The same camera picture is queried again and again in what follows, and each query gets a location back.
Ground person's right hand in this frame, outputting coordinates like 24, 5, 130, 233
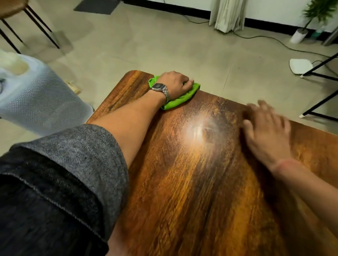
242, 100, 291, 171

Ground black metal frame legs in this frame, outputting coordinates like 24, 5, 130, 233
299, 52, 338, 122

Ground person's left hand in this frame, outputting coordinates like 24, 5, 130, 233
157, 71, 195, 102

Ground white mesh chair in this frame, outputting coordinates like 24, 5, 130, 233
0, 50, 94, 136

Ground silver metal wristwatch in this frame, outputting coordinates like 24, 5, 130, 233
151, 82, 170, 103

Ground person's right forearm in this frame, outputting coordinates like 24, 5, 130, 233
271, 158, 338, 238

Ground white curtain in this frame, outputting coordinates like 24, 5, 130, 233
209, 0, 248, 34

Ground white plant pot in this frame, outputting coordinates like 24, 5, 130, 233
290, 28, 309, 44

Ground wooden stool with black legs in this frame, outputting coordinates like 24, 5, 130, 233
0, 0, 61, 54

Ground flat white floor device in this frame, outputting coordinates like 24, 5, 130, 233
289, 58, 314, 75

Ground green microfiber cloth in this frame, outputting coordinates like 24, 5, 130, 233
148, 76, 201, 111

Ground small wooden block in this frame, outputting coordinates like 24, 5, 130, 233
65, 80, 82, 95

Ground dark denim rolled sleeve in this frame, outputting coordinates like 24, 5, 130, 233
0, 124, 130, 256

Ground grey floor mat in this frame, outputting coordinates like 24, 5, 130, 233
73, 0, 121, 15

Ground green potted plant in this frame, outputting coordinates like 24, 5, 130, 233
302, 0, 338, 30

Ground person's left forearm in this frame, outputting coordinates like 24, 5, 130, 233
88, 90, 167, 169

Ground long black floor cable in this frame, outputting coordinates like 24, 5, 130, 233
182, 14, 332, 59

